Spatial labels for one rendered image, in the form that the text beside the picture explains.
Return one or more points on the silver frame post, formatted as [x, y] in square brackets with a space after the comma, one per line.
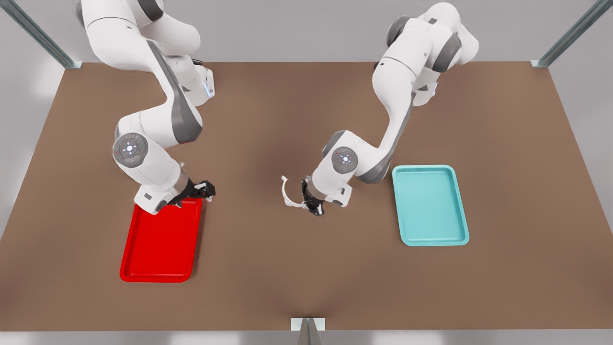
[308, 330]
[567, 33]
[40, 33]

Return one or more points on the turquoise rectangular tray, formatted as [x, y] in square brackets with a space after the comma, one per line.
[429, 205]

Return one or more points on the red rectangular tray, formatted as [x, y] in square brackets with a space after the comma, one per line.
[163, 242]

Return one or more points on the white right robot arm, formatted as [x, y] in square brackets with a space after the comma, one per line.
[153, 110]

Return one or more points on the white drainage pipe clamp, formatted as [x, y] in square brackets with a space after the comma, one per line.
[287, 194]

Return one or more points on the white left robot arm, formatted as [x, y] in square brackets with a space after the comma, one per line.
[397, 91]

